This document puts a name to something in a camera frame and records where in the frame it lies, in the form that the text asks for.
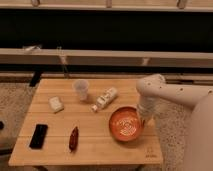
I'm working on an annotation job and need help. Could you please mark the wooden table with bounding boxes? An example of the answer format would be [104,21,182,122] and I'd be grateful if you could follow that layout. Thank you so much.
[9,79,163,166]

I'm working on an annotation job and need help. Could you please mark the orange ceramic bowl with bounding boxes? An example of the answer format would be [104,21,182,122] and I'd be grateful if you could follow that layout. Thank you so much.
[109,106,144,142]

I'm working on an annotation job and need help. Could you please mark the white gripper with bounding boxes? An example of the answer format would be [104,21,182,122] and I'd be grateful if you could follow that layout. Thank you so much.
[137,98,155,121]

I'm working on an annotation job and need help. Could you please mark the black rectangular remote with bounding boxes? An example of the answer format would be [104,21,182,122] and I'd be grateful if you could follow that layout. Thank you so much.
[29,124,48,149]

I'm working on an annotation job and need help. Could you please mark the clear plastic cup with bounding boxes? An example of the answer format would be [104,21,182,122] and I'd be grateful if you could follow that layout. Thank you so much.
[73,79,89,101]

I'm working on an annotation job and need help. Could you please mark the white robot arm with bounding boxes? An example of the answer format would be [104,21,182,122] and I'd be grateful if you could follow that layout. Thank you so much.
[136,74,213,171]

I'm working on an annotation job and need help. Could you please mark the grey metal rail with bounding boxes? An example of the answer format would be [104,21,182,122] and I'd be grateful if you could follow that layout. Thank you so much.
[0,48,213,68]

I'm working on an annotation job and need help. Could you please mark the small white box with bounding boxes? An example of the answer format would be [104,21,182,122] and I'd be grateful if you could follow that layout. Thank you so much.
[49,96,64,113]

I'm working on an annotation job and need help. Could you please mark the white plastic bottle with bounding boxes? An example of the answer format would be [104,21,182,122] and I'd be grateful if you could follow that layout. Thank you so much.
[91,87,118,112]

